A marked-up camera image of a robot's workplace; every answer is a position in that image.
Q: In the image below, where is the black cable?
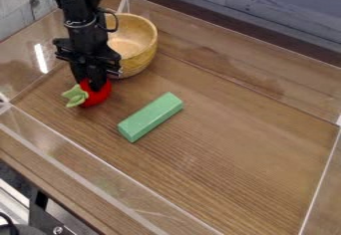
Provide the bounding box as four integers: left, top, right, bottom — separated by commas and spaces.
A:
0, 211, 18, 235

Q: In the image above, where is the clear acrylic tray wall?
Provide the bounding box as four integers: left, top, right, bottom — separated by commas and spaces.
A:
0, 0, 341, 235

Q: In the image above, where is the wooden bowl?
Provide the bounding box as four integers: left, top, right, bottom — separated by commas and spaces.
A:
105, 13, 159, 79

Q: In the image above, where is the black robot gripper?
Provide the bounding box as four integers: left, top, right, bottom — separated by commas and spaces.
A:
53, 21, 121, 92

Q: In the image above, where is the green rectangular block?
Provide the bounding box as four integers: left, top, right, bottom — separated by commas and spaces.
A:
117, 92, 183, 142

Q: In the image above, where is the red plush strawberry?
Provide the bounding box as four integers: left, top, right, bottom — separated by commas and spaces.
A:
61, 77, 113, 109

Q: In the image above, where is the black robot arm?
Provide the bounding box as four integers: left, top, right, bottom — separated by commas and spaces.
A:
53, 0, 121, 92

